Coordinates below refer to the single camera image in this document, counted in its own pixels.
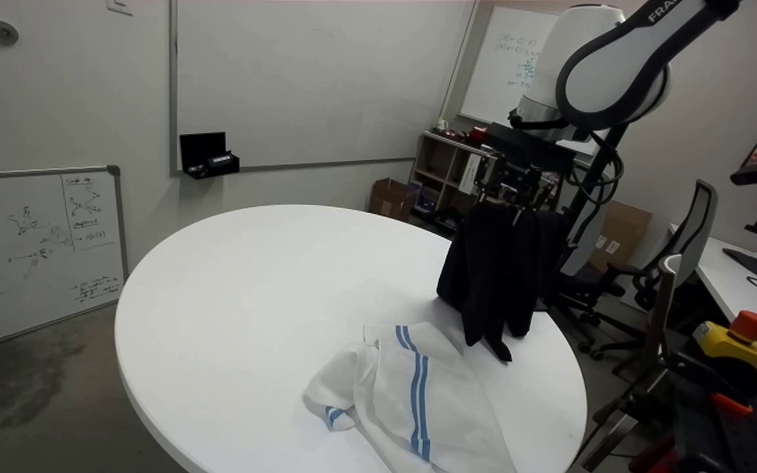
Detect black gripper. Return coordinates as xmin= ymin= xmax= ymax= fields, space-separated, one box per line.
xmin=481 ymin=122 xmax=574 ymax=209

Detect black shirt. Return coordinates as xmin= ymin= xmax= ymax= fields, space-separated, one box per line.
xmin=436 ymin=201 xmax=568 ymax=363

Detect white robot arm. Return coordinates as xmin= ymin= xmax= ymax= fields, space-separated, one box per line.
xmin=484 ymin=0 xmax=741 ymax=175

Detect black stand pole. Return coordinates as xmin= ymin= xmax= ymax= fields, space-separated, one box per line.
xmin=568 ymin=126 xmax=624 ymax=234

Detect far corner whiteboard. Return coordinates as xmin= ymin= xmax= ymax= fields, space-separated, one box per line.
xmin=459 ymin=4 xmax=555 ymax=122

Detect cardboard box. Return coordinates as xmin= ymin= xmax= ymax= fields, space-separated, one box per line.
xmin=368 ymin=179 xmax=411 ymax=221

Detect grey office chair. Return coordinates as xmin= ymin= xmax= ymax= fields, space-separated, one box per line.
xmin=574 ymin=180 xmax=716 ymax=356

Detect white cloth with blue stripes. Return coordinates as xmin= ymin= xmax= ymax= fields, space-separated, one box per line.
xmin=301 ymin=324 xmax=518 ymax=473

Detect yellow red emergency stop button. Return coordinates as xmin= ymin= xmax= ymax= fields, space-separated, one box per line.
xmin=694 ymin=310 xmax=757 ymax=372

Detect black marker tray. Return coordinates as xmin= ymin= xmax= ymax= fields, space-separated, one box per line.
xmin=178 ymin=132 xmax=241 ymax=179

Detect leaning whiteboard on floor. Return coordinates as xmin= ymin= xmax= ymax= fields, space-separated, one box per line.
xmin=0 ymin=165 xmax=129 ymax=339

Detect large wall whiteboard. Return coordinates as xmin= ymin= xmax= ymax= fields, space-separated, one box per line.
xmin=171 ymin=0 xmax=476 ymax=168

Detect round wall sensor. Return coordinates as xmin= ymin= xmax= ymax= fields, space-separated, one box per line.
xmin=0 ymin=17 xmax=21 ymax=48

